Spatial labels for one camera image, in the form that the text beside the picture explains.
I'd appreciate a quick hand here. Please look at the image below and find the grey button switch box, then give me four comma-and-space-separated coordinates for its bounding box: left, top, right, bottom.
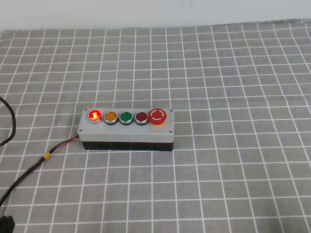
78, 108, 174, 151

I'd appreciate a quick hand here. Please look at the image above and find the red emergency stop button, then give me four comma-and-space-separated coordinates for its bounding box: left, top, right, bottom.
148, 108, 167, 125

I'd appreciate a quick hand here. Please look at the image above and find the dark red push button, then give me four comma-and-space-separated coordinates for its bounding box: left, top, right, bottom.
135, 112, 148, 125

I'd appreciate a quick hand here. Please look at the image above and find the green push button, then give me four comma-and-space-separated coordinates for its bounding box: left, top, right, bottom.
119, 112, 133, 125

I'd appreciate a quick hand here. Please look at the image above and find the yellow push button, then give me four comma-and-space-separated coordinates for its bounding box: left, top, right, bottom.
104, 111, 119, 125

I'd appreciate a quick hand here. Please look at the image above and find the grey checked tablecloth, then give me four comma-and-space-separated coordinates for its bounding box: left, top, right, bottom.
0, 22, 311, 233

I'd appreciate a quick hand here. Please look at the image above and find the red indicator lamp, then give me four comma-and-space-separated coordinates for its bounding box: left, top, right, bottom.
88, 109, 102, 124

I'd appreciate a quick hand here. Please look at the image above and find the black object bottom left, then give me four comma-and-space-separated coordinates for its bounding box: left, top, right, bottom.
0, 216, 15, 233

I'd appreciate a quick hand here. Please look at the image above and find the black and red power cable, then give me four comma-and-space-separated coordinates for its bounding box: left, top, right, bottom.
0, 134, 80, 207

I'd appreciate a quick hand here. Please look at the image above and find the black cable at left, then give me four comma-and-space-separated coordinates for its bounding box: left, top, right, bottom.
0, 97, 17, 147

